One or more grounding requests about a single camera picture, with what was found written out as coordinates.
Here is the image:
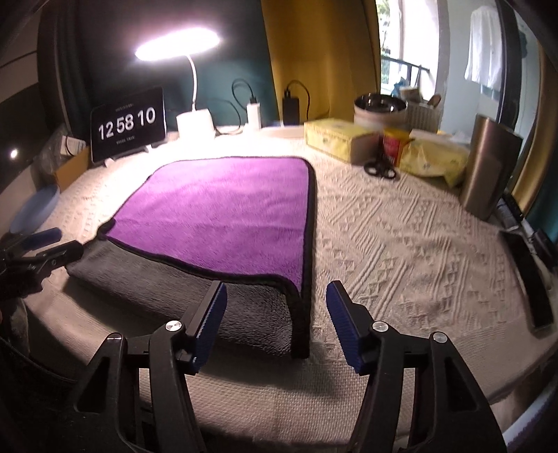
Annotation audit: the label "black power bank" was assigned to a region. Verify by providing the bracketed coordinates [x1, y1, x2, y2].
[282, 79, 311, 125]

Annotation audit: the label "tablet showing clock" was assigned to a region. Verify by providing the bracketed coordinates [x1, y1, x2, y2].
[90, 87, 167, 166]

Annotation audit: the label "white textured tablecloth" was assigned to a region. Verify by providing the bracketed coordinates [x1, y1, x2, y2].
[45, 134, 557, 449]

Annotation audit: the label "right yellow teal curtain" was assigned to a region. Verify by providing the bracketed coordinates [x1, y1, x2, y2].
[512, 45, 557, 244]

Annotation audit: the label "purple and grey towel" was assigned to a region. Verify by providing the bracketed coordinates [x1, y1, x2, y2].
[67, 157, 317, 360]

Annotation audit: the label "yellow red can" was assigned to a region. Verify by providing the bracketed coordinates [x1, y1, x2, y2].
[383, 128, 412, 167]

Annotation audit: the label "yellow wet wipes pack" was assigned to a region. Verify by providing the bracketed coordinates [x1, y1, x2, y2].
[399, 139, 469, 188]

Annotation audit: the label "white perforated basket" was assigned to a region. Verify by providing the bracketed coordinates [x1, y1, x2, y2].
[407, 101, 442, 133]

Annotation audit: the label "yellow tissue box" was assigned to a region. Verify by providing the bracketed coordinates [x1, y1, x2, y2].
[304, 118, 380, 164]

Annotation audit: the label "dark green curtain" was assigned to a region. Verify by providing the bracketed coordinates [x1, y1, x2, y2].
[37, 1, 279, 140]

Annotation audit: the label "stainless steel tumbler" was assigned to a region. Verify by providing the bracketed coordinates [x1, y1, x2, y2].
[459, 114, 523, 221]

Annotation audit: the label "mustard yellow curtain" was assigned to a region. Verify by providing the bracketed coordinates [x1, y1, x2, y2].
[261, 0, 381, 121]

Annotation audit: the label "steel bowl on stack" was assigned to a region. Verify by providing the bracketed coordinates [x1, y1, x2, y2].
[354, 93, 408, 132]

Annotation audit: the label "black scissors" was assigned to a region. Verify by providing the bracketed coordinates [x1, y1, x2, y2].
[363, 146, 397, 179]

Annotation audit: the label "black smartphone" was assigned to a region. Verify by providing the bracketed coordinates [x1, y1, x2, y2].
[499, 231, 554, 330]

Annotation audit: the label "cardboard box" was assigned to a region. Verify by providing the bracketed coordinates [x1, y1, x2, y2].
[54, 146, 91, 192]

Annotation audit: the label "white hanging shirt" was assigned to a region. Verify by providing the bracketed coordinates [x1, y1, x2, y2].
[463, 6, 503, 91]

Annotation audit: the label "white desk lamp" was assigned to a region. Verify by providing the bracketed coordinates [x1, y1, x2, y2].
[133, 26, 223, 138]

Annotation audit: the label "white charger adapter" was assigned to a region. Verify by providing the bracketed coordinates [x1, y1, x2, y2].
[246, 103, 262, 131]

